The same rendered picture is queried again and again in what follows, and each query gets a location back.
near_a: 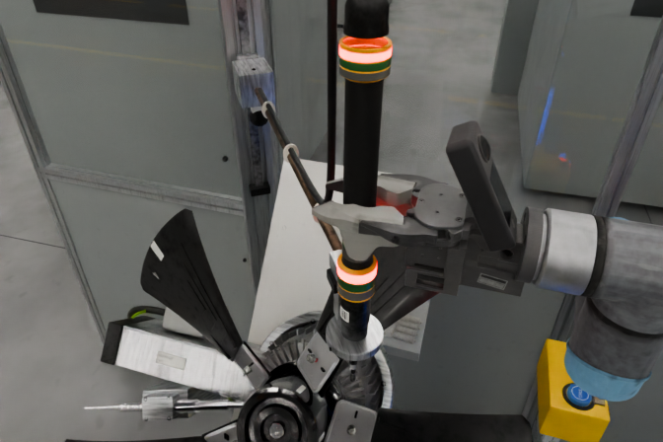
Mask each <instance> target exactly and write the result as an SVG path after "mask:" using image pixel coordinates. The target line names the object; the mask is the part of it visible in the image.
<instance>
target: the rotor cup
mask: <svg viewBox="0 0 663 442"><path fill-rule="evenodd" d="M297 361H298V359H296V360H290V361H287V362H284V363H282V364H280V365H279V366H277V367H276V368H274V369H273V370H272V371H270V374H271V377H270V378H269V379H268V380H267V382H266V383H265V384H264V386H263V387H261V388H260V389H258V390H257V391H256V392H254V393H253V394H252V395H250V396H249V397H248V399H247V400H246V401H245V403H244V404H243V406H242V408H241V411H240V413H239V416H238V421H237V438H238V442H319V439H320V437H321V436H322V435H323V433H324V432H325V435H324V438H323V439H322V441H321V442H325V439H326V436H327V433H328V430H329V427H330V423H331V420H332V415H333V412H334V409H335V406H336V404H337V402H338V401H341V400H344V397H343V393H342V390H341V388H340V385H339V383H338V382H337V380H336V379H335V377H333V379H332V381H331V383H330V385H329V387H328V389H327V391H326V393H325V395H324V396H323V397H322V398H321V397H320V395H319V394H318V393H314V392H313V391H312V390H311V388H310V386H309V385H308V383H307V382H306V380H305V378H304V377H303V375H302V373H301V372H300V370H299V368H298V367H297ZM302 385H303V386H305V387H306V389H305V390H304V391H303V392H302V393H301V394H300V393H298V392H297V391H296V390H297V389H299V388H300V387H301V386H302ZM273 423H279V424H281V425H282V427H283V430H284V433H283V436H282V437H281V438H279V439H274V438H272V437H271V436H270V434H269V427H270V426H271V425H272V424H273Z"/></svg>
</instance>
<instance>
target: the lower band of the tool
mask: <svg viewBox="0 0 663 442"><path fill-rule="evenodd" d="M341 257H342V254H340V256H339V257H338V259H337V265H338V267H339V268H340V269H341V270H342V271H343V272H345V273H347V274H349V275H353V276H362V275H366V274H369V273H371V272H372V271H373V270H374V269H375V268H376V266H377V260H376V258H375V256H374V255H373V263H372V265H371V266H370V267H368V268H366V269H363V270H353V269H349V268H347V267H346V266H344V265H343V263H342V261H341ZM338 294H339V293H338ZM339 295H340V294H339ZM373 295H374V294H373ZM373 295H372V296H373ZM372 296H371V297H372ZM340 297H341V298H343V297H342V296H341V295H340ZM371 297H370V298H371ZM370 298H368V299H366V300H364V301H350V300H347V299H345V298H343V299H344V300H346V301H349V302H354V303H360V302H365V301H367V300H369V299H370Z"/></svg>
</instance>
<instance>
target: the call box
mask: <svg viewBox="0 0 663 442"><path fill-rule="evenodd" d="M565 352H566V342H562V341H558V340H553V339H549V338H548V339H547V340H546V342H545V345H544V348H543V351H542V353H541V356H540V359H539V362H538V364H537V379H538V409H539V431H540V433H541V434H545V435H548V436H551V437H555V438H559V439H563V440H566V441H570V442H599V441H600V439H601V437H602V435H603V433H604V432H605V430H606V428H607V426H608V424H609V422H610V415H609V409H608V403H607V401H606V400H605V403H606V405H605V406H601V405H595V404H594V397H593V396H592V400H591V402H590V404H589V405H588V406H579V405H575V404H574V403H573V402H571V401H570V400H569V398H568V397H567V394H566V392H567V389H568V387H569V386H570V384H572V385H573V384H575V383H574V382H573V381H572V380H571V379H570V377H569V376H568V374H567V372H566V369H565V366H564V355H565Z"/></svg>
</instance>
